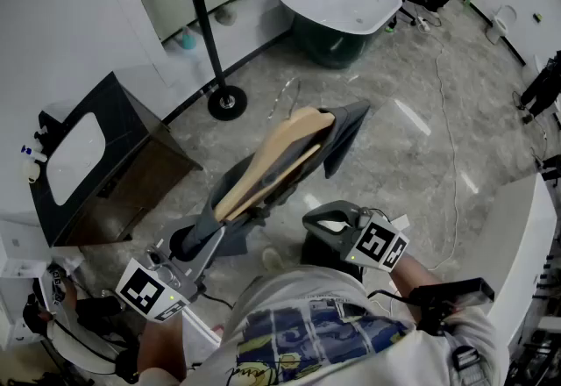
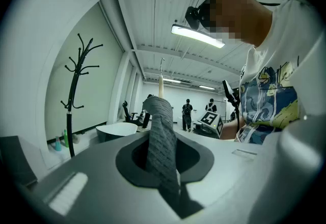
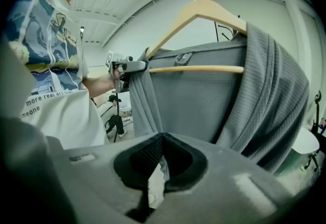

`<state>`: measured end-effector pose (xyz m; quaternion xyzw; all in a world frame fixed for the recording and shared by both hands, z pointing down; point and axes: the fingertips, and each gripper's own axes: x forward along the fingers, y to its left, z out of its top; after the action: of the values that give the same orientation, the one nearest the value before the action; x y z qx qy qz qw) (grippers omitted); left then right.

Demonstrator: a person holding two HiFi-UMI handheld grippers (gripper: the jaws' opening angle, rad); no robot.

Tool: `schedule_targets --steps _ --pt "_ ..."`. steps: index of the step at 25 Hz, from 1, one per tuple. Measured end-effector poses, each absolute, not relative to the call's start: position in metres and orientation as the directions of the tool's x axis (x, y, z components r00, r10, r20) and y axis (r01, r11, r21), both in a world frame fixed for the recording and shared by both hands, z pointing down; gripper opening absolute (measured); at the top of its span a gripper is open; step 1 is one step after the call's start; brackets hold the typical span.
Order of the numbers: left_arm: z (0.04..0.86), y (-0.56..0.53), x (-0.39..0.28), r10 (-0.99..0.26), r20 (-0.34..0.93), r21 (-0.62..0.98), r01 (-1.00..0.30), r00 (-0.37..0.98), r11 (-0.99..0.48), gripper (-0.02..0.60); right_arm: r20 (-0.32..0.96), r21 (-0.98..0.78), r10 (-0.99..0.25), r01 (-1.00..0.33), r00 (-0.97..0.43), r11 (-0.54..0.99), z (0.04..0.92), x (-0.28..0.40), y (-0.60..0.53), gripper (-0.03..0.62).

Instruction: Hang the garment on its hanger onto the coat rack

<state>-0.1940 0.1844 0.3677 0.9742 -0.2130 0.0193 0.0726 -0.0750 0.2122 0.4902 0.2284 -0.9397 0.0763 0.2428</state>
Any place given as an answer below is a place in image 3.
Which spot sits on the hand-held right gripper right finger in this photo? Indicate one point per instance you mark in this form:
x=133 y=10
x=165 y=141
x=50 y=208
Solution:
x=216 y=187

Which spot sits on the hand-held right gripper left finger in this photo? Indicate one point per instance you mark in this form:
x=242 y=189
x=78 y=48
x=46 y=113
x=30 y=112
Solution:
x=96 y=174

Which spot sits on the wooden clothes hanger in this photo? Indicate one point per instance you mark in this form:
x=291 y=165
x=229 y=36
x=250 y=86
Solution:
x=196 y=8

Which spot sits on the black tripod stand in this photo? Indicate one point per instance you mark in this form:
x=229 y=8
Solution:
x=118 y=121

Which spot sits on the black coat rack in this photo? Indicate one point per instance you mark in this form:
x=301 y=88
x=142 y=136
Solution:
x=227 y=37

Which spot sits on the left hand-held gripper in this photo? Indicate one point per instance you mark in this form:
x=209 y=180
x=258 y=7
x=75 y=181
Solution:
x=110 y=59

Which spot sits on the grey bathrobe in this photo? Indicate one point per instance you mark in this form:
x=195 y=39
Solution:
x=203 y=103

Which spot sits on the person's left hand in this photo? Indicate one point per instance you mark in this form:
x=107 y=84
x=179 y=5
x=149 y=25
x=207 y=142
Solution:
x=118 y=73

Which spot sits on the person's left forearm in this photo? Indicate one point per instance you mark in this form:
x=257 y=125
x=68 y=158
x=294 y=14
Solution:
x=98 y=86

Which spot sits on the black office chair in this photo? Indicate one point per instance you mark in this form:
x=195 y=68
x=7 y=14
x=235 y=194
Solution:
x=317 y=116

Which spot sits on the person in printed white shirt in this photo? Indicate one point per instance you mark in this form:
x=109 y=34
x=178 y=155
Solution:
x=63 y=116

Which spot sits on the black arched frame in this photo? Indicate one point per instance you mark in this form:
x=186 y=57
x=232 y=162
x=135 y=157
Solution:
x=216 y=32

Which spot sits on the white and green bathtub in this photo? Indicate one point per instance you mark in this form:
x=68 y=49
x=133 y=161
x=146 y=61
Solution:
x=303 y=144

